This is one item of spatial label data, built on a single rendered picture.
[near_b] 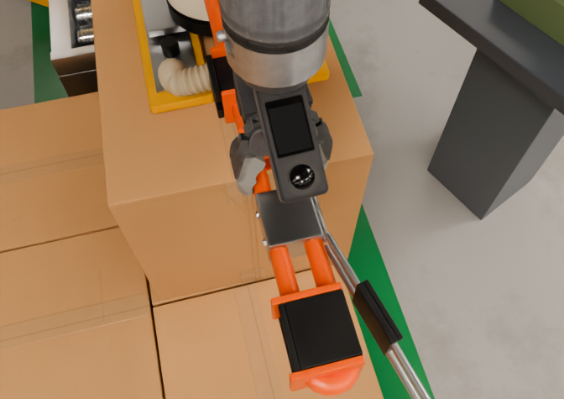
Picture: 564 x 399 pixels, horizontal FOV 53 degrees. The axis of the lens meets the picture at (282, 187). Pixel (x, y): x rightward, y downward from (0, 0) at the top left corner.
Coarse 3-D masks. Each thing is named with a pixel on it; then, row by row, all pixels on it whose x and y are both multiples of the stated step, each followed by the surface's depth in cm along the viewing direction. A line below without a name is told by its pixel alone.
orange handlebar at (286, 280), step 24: (216, 0) 81; (216, 24) 78; (240, 120) 70; (264, 168) 67; (312, 240) 61; (288, 264) 60; (312, 264) 60; (288, 288) 59; (312, 384) 54; (336, 384) 54
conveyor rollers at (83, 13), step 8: (80, 0) 163; (88, 0) 163; (80, 8) 158; (88, 8) 158; (80, 16) 157; (88, 16) 158; (80, 24) 159; (80, 32) 153; (88, 32) 153; (80, 40) 153; (88, 40) 153
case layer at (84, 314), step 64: (0, 128) 137; (64, 128) 137; (0, 192) 128; (64, 192) 128; (0, 256) 120; (64, 256) 120; (128, 256) 120; (0, 320) 112; (64, 320) 112; (128, 320) 112; (192, 320) 112; (256, 320) 112; (0, 384) 106; (64, 384) 106; (128, 384) 106; (192, 384) 106; (256, 384) 106
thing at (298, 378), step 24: (312, 288) 57; (336, 288) 57; (288, 312) 56; (312, 312) 56; (336, 312) 56; (288, 336) 55; (312, 336) 55; (336, 336) 55; (312, 360) 53; (336, 360) 54; (360, 360) 53
